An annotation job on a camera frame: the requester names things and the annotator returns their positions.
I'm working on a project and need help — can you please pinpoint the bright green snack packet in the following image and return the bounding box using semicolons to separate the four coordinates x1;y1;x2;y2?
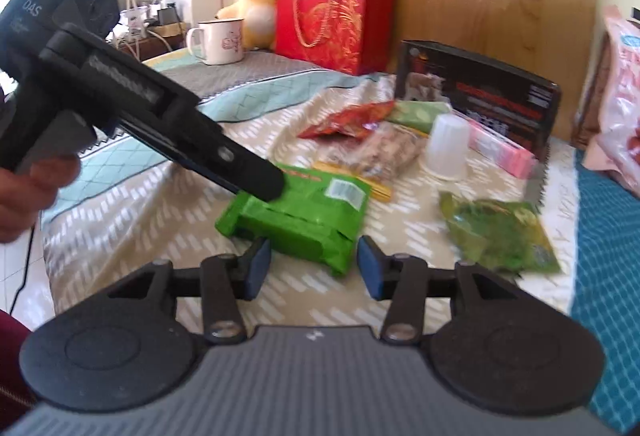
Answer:
215;162;373;276

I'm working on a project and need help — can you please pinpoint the large pink snack bag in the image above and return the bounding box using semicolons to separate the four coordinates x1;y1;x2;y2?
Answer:
582;5;640;197

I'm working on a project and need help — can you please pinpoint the maroon clothing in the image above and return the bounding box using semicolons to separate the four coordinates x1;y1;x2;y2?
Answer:
0;309;38;422

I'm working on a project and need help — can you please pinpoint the light green snack packet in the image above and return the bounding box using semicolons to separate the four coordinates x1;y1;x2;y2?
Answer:
385;100;451;134

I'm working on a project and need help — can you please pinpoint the red snack packet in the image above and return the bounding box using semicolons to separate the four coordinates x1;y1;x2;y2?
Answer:
297;100;396;139

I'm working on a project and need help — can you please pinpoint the white power strip with chargers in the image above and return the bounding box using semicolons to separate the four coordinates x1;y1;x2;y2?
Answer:
115;1;188;42

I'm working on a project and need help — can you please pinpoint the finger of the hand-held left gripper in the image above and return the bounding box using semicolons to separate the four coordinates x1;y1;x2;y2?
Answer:
170;105;287;204
116;113;242;195

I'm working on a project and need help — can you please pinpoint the clear nut snack packet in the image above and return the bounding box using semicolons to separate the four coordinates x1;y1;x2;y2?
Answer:
327;123;426;179

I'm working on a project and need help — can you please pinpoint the person's left hand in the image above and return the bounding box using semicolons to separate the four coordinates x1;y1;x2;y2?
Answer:
0;153;82;244

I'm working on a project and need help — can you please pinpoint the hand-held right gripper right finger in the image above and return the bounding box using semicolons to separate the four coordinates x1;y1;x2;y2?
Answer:
357;236;521;344

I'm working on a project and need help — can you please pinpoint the black printed cardboard box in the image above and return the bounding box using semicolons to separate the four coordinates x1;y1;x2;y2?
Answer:
395;40;562;162

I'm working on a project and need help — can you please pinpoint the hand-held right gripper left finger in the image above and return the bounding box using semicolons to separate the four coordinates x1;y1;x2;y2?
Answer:
107;239;273;344

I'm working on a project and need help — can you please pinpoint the black cable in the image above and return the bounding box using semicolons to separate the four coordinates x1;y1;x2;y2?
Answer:
10;226;43;317

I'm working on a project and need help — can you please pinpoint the red gift bag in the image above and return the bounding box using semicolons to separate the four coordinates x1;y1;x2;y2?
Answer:
275;0;398;77

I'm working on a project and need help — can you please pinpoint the pink snack box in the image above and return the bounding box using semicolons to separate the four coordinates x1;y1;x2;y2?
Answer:
467;113;536;179

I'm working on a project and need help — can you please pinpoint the yellow snack packet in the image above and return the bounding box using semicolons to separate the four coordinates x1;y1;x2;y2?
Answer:
312;160;393;202

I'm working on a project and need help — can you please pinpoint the yellow plush duck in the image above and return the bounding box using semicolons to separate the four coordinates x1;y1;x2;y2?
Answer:
216;0;282;51

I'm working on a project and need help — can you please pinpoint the green leafy vegetable packet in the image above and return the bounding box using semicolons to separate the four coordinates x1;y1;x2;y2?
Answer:
439;191;562;274

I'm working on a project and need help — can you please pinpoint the translucent plastic cup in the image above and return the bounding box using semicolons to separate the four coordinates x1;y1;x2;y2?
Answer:
424;113;472;181

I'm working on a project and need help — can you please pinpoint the beige patterned blanket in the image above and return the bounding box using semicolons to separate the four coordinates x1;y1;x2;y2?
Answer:
40;49;581;332

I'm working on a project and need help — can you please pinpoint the white enamel mug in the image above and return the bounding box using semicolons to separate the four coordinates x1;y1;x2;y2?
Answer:
186;18;246;66

